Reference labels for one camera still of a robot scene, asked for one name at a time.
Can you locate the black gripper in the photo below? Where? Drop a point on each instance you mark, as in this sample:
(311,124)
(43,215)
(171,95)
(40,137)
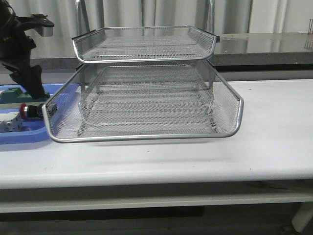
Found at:
(15,51)

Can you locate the red emergency stop button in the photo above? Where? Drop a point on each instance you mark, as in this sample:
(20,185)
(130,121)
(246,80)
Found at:
(31,111)

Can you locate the mesh rack tray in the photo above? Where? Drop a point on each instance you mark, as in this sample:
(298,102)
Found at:
(144,44)
(143,101)

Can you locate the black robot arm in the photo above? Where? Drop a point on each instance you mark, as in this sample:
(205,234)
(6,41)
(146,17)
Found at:
(5,7)

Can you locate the green and beige component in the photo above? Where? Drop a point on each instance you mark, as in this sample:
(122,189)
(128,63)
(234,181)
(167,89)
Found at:
(14,97)

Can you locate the blue plastic tray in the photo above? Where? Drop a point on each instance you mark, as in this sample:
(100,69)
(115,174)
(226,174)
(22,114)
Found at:
(33,130)

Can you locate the white terminal block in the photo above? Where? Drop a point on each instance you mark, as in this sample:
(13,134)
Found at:
(10,122)

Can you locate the grey pleated curtain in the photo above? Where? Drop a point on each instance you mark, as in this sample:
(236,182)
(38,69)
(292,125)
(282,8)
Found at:
(231,16)

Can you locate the grey stone counter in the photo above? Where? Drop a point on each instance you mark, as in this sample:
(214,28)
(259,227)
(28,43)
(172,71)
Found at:
(238,57)

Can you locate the white table leg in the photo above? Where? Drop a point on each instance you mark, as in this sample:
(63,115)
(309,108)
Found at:
(302,217)

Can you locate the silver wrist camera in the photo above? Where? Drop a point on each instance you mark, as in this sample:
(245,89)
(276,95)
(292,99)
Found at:
(44,31)

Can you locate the grey metal rack frame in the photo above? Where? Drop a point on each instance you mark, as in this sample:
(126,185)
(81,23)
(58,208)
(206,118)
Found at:
(183,74)

